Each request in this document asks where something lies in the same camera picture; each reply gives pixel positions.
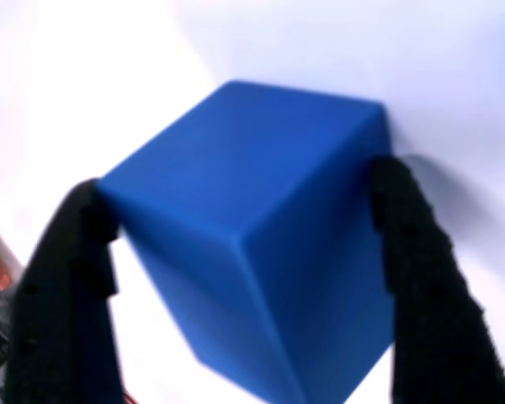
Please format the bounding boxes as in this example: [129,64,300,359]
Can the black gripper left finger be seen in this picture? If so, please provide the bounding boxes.
[3,178,123,404]

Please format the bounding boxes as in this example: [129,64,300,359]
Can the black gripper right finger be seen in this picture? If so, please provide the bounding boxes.
[369,155,505,404]

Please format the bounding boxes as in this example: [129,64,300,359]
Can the blue block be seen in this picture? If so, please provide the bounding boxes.
[95,79,400,404]

